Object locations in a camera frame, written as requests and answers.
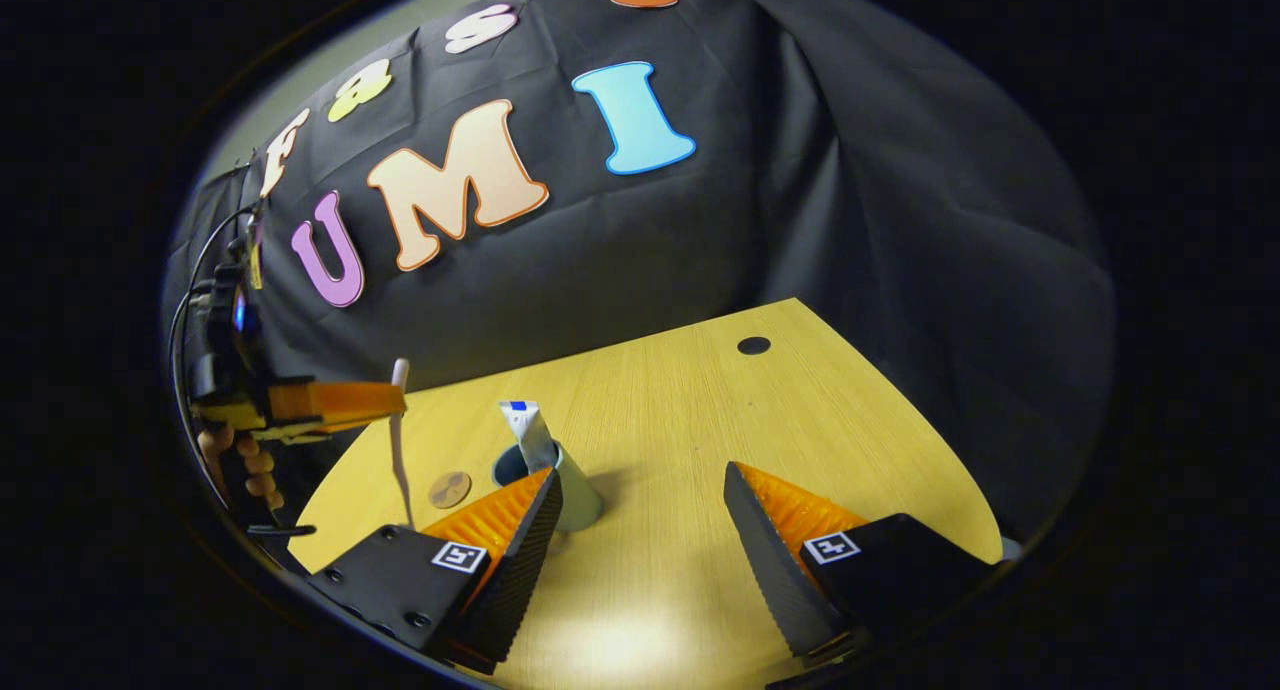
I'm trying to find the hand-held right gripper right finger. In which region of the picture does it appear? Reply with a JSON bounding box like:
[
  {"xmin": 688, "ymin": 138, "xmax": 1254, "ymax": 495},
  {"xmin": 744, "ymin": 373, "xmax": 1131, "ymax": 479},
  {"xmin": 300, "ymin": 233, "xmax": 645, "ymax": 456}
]
[{"xmin": 722, "ymin": 460, "xmax": 1003, "ymax": 663}]

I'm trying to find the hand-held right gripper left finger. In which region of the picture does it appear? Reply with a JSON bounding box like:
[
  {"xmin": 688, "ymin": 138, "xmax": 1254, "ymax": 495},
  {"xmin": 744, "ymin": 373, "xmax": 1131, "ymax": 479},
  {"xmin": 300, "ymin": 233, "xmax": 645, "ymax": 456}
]
[{"xmin": 303, "ymin": 466, "xmax": 564, "ymax": 676}]

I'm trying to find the pale pink toothbrush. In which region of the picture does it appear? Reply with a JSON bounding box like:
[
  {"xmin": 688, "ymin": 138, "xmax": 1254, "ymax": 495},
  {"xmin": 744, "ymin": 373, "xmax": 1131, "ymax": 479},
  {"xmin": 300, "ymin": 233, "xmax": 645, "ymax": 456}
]
[{"xmin": 387, "ymin": 357, "xmax": 417, "ymax": 532}]

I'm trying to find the light blue cup wooden handle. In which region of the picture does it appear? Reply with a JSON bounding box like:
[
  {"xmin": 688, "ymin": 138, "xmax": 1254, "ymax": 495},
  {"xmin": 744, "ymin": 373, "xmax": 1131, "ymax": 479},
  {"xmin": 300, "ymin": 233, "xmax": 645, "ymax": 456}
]
[{"xmin": 491, "ymin": 440, "xmax": 605, "ymax": 534}]

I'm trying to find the round brown coaster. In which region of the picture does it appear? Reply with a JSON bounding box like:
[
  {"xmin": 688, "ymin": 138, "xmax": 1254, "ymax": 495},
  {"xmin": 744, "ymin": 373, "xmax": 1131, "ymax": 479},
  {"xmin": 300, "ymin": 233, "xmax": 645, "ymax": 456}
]
[{"xmin": 428, "ymin": 470, "xmax": 473, "ymax": 511}]

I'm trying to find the white toothpaste tube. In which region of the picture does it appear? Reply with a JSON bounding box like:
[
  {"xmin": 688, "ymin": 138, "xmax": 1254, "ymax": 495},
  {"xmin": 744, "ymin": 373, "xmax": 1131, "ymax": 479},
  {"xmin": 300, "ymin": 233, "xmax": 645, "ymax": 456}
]
[{"xmin": 498, "ymin": 399, "xmax": 558, "ymax": 475}]

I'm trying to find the wooden desktop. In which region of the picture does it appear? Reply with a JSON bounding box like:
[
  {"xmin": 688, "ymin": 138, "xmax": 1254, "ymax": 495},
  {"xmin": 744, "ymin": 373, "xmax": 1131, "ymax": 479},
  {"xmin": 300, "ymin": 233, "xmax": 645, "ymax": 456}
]
[{"xmin": 288, "ymin": 297, "xmax": 1005, "ymax": 690}]

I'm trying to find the black backdrop cloth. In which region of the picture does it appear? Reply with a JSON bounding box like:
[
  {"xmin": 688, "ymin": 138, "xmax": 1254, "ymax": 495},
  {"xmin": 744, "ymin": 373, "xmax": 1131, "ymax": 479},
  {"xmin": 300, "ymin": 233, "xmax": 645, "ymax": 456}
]
[{"xmin": 165, "ymin": 0, "xmax": 1116, "ymax": 546}]

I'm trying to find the black cable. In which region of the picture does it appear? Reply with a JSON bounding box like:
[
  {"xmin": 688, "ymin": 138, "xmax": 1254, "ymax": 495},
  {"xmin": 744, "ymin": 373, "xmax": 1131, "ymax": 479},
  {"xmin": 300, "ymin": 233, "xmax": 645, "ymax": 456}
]
[{"xmin": 167, "ymin": 201, "xmax": 317, "ymax": 540}]

